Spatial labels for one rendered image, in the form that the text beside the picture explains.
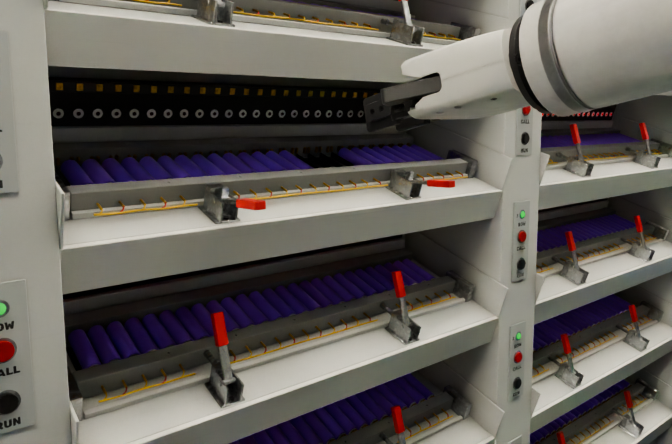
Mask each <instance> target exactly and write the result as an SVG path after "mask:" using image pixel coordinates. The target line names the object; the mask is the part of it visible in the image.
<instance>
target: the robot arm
mask: <svg viewBox="0 0 672 444"><path fill-rule="evenodd" d="M401 69H402V75H407V76H413V77H420V79H417V80H414V81H411V82H408V83H405V84H400V85H396V86H391V87H387V88H383V89H381V90H380V92H381V93H378V94H376V95H373V96H370V97H368V98H365V99H364V101H363V105H364V112H365V119H366V126H367V130H368V132H375V131H379V130H382V129H385V128H389V127H392V126H396V130H397V131H399V132H400V131H406V130H409V129H413V128H416V127H420V126H423V125H427V124H430V119H431V120H432V121H436V120H441V119H476V118H483V117H488V116H493V115H497V114H501V113H505V112H509V111H513V110H517V109H520V108H523V107H527V106H530V105H531V106H532V107H533V108H534V109H536V110H538V112H541V113H544V114H554V115H557V116H561V117H566V116H570V115H574V114H578V113H582V112H589V111H591V110H594V109H598V108H602V107H607V106H611V105H615V104H619V103H623V102H627V101H631V100H635V99H639V98H644V97H648V96H652V95H656V94H660V93H664V92H668V91H672V0H542V1H539V2H537V3H535V4H532V5H531V6H530V7H529V8H528V9H527V10H526V12H525V13H524V15H522V16H521V17H519V18H518V19H517V20H516V21H515V23H514V25H513V27H512V28H509V29H503V30H498V31H494V32H490V33H486V34H482V35H479V36H475V37H472V38H468V39H465V40H462V41H459V42H456V43H453V44H450V45H447V46H444V47H442V48H439V49H436V50H433V51H430V52H427V53H425V54H422V55H419V56H416V57H413V58H411V59H408V60H406V61H405V62H404V63H403V64H402V65H401Z"/></svg>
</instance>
